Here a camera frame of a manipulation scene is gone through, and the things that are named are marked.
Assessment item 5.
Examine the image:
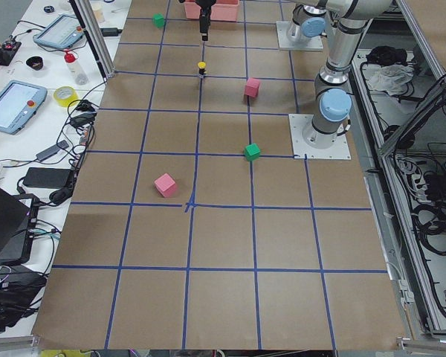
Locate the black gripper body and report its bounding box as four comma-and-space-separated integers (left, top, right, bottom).
195, 0, 216, 17

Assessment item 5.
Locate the yellow push button switch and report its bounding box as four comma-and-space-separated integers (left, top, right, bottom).
198, 61, 207, 79

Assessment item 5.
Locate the green cube near arm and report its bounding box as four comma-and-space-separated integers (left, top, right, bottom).
244, 143, 261, 161

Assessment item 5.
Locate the pink plastic bin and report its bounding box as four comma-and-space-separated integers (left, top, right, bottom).
184, 0, 240, 22

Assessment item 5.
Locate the green cube near bin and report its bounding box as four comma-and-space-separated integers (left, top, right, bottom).
152, 13, 166, 28

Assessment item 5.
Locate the pink cube near centre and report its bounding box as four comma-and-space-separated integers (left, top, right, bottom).
244, 77, 261, 98

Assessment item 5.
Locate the pink cube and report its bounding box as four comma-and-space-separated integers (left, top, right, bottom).
244, 77, 261, 98
154, 173, 178, 198

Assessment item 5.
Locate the clear squeeze bottle red cap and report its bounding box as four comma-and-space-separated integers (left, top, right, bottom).
64, 50, 88, 86

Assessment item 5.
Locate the teach pendant far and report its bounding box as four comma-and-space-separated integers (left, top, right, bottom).
33, 14, 84, 50

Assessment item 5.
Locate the teach pendant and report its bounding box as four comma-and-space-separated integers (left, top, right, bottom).
33, 14, 84, 50
0, 80, 48, 135

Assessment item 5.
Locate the yellow tape roll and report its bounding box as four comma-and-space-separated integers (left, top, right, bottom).
53, 86, 79, 107

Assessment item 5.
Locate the pink cube far side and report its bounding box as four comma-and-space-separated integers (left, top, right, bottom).
154, 173, 178, 198

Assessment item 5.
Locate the black bowl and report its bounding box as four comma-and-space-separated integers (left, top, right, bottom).
26, 56, 44, 71

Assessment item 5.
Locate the white crumpled cloth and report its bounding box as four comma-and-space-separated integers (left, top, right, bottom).
367, 64, 414, 96

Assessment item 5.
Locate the teach pendant near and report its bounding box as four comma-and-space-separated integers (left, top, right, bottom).
0, 80, 48, 135

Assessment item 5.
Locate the black power adapter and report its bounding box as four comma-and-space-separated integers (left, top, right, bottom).
23, 167, 72, 189

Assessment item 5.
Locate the black laptop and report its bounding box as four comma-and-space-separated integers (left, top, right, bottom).
0, 188, 39, 266

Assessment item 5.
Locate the aluminium frame post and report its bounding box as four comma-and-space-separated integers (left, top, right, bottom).
69, 0, 115, 80

